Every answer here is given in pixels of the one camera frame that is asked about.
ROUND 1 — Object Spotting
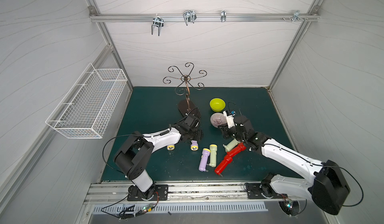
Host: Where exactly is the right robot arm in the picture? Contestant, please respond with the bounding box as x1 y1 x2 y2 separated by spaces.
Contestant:
215 115 351 216

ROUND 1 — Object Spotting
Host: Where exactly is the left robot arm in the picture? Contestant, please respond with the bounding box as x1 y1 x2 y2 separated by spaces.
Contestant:
114 114 203 200

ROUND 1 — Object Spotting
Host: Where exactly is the red flashlight upper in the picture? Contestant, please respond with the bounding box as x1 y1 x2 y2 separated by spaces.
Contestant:
227 142 247 158

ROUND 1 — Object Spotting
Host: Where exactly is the red flashlight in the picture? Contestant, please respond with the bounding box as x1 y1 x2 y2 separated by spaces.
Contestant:
215 154 233 176
227 142 247 158

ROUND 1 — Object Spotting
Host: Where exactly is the pale green flashlight right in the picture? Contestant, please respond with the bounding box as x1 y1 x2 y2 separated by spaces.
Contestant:
223 139 240 152

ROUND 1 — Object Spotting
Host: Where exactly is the pale green flashlight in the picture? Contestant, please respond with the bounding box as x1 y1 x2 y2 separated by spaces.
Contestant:
209 144 218 167
223 139 240 152

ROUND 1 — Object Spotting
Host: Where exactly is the red flashlight lower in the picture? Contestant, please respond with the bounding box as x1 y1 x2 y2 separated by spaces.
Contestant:
215 154 233 176

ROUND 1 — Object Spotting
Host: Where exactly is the pale green flashlight middle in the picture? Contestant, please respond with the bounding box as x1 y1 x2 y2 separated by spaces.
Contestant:
209 144 218 167

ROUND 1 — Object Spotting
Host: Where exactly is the pink patterned bowl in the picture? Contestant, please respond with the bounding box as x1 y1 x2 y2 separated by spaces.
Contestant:
210 112 227 128

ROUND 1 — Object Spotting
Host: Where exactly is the lime green bowl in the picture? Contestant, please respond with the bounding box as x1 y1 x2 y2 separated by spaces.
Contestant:
210 98 226 112

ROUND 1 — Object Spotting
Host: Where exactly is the metal double hook left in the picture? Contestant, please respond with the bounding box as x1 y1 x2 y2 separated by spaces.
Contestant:
151 17 164 36

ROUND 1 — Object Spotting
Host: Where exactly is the metal double hook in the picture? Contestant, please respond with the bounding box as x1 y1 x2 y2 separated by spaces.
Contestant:
151 17 164 36
183 10 197 26

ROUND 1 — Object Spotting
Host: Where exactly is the metal double hook middle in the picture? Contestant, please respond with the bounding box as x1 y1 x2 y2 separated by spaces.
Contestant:
183 10 197 26

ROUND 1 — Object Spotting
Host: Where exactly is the small metal hook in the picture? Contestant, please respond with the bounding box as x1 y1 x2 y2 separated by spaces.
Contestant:
221 10 227 23

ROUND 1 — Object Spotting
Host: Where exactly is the metal hook right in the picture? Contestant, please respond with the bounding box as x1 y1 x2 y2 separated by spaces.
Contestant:
282 11 309 23

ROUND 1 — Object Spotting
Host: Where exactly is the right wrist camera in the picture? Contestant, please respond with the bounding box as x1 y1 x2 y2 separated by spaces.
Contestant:
223 110 236 128

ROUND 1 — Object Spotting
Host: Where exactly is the copper wire jewelry stand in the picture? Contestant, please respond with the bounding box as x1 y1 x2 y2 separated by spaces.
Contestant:
163 62 208 118

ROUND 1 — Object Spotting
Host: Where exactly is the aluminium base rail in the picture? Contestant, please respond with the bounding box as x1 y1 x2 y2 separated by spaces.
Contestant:
83 180 331 205

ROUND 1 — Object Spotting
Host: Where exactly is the white wire basket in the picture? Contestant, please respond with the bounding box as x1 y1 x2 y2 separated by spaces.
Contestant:
45 63 128 139

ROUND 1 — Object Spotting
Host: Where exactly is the aluminium top rail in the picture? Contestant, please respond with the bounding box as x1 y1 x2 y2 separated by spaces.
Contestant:
90 12 321 23

